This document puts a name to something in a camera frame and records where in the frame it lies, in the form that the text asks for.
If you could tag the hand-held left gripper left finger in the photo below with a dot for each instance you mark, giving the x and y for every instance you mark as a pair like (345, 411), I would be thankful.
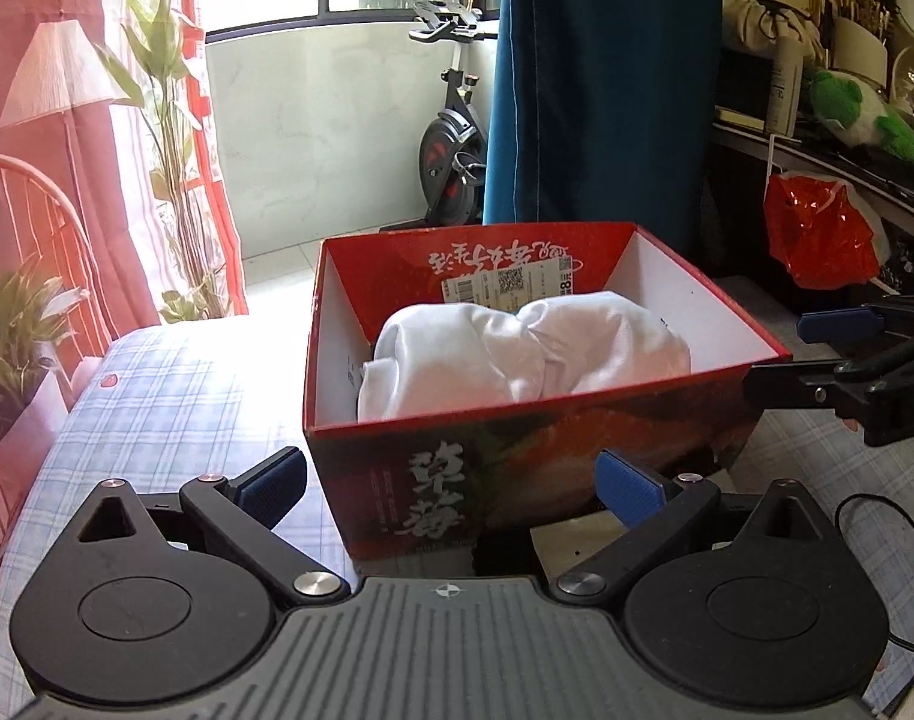
(273, 484)

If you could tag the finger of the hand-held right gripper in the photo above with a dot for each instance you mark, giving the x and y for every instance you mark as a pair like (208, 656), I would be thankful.
(832, 324)
(787, 382)

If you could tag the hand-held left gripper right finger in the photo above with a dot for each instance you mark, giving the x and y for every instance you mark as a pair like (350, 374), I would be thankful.
(625, 484)

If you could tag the red cardboard box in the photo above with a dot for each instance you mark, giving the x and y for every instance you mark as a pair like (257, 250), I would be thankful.
(502, 457)

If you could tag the white cloth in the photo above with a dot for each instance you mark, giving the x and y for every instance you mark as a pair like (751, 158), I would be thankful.
(464, 360)

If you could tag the red plastic bag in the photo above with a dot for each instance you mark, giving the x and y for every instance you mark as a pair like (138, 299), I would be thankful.
(809, 232)

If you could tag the dark desk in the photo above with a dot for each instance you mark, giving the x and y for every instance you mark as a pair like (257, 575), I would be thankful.
(734, 165)

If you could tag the green plush toy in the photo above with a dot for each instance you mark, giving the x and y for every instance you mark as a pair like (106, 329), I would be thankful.
(832, 101)

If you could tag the yellow sticky notepad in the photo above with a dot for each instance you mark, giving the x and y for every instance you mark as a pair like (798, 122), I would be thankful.
(738, 120)

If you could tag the white spray bottle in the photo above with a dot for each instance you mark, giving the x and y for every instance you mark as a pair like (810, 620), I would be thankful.
(783, 86)

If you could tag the white brush holder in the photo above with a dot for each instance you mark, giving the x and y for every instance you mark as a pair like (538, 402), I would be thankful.
(858, 45)

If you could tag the bunch of makeup brushes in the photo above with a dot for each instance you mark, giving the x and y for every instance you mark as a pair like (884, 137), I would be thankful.
(850, 0)

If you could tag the blue curtain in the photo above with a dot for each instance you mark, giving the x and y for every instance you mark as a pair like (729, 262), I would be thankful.
(599, 90)

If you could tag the black exercise bike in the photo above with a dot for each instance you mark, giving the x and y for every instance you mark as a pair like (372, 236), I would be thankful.
(445, 157)

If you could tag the pink printed curtain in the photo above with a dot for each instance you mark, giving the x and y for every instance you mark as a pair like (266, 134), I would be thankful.
(21, 15)

